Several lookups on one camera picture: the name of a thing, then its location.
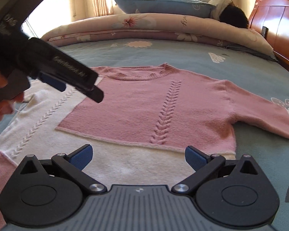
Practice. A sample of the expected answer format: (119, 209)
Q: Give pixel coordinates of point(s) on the blue pillow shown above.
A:
(179, 7)

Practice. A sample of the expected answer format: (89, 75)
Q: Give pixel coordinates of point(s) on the pink and white knit sweater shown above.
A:
(142, 108)

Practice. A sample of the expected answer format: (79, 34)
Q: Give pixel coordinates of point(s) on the blue floral bed sheet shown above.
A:
(32, 128)

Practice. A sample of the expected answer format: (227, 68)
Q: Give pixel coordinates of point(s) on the pink floral folded quilt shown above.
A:
(161, 27)

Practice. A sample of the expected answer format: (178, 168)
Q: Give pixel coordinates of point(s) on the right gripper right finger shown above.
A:
(206, 168)

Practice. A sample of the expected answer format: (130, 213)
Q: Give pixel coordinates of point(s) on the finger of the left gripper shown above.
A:
(95, 93)
(57, 84)

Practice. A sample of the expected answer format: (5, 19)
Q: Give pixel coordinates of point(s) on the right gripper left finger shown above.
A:
(70, 166)

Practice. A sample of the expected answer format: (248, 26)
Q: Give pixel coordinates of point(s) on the person lying on bed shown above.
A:
(227, 12)

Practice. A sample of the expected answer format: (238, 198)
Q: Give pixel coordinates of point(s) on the orange wooden headboard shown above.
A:
(271, 19)

